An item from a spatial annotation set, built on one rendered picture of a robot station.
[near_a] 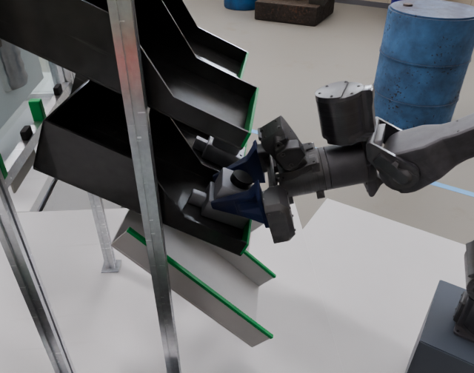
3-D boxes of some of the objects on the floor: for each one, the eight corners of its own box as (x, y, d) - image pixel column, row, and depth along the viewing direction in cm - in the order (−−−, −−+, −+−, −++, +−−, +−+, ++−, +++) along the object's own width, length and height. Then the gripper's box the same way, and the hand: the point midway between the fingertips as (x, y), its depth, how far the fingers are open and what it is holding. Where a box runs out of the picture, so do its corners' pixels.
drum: (355, 132, 340) (377, 9, 287) (377, 105, 383) (399, -7, 331) (440, 153, 313) (481, 21, 261) (453, 121, 357) (490, 2, 304)
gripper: (343, 234, 51) (216, 257, 53) (318, 148, 65) (220, 169, 68) (338, 195, 47) (201, 221, 49) (313, 113, 62) (209, 137, 64)
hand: (236, 186), depth 58 cm, fingers open, 5 cm apart
